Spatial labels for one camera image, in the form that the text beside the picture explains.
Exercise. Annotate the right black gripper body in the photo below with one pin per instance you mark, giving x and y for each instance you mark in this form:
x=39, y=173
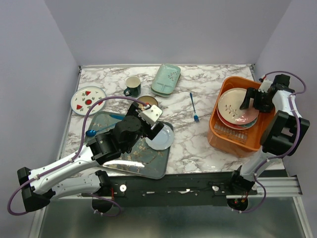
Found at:
x=262, y=103

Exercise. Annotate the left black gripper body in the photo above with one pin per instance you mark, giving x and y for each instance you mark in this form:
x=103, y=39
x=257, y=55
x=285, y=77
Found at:
x=145, y=128

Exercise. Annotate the pink and cream plate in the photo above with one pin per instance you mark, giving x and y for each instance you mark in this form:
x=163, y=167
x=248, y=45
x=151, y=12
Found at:
x=229, y=107

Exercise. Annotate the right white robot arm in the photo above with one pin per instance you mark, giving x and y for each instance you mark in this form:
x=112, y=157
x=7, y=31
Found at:
x=282, y=136

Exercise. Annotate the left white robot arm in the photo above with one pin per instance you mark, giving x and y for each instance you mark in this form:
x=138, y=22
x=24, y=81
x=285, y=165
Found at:
x=39, y=186

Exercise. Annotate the orange plastic bin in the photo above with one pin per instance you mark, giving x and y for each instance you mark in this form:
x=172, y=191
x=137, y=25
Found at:
x=241, y=143

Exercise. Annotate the light blue scalloped plate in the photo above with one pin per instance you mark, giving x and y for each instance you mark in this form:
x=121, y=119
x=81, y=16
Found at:
x=163, y=139

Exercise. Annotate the brown cream bowl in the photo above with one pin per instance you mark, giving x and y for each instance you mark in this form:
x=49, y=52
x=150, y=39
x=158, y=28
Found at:
x=148, y=100

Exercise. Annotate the floral blossom tray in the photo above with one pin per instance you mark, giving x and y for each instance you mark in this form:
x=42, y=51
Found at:
x=142, y=161

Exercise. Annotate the lower mint rectangular dish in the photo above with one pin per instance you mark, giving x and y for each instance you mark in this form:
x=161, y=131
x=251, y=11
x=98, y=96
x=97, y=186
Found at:
x=161, y=94

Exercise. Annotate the mint rectangular dish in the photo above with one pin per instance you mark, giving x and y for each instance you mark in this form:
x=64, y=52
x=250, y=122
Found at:
x=168, y=69
x=161, y=94

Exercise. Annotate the dark green mug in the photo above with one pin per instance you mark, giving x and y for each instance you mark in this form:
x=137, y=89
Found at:
x=133, y=87

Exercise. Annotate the blue plastic fork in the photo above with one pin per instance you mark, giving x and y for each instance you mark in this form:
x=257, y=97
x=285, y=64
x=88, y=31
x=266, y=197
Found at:
x=196, y=118

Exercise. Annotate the upper mint rectangular dish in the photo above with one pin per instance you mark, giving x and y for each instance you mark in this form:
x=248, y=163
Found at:
x=168, y=69

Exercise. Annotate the blue metallic spoon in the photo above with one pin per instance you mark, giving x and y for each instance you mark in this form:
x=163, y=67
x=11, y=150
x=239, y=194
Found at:
x=92, y=133

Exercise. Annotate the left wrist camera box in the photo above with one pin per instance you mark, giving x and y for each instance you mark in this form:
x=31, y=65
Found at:
x=150, y=114

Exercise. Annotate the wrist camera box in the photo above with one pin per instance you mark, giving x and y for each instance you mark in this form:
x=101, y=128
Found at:
x=150, y=114
x=265, y=85

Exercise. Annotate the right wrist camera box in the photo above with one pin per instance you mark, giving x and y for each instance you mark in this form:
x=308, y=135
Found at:
x=265, y=85

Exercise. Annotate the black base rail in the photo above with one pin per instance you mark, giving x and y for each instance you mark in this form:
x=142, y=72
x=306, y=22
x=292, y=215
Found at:
x=174, y=190

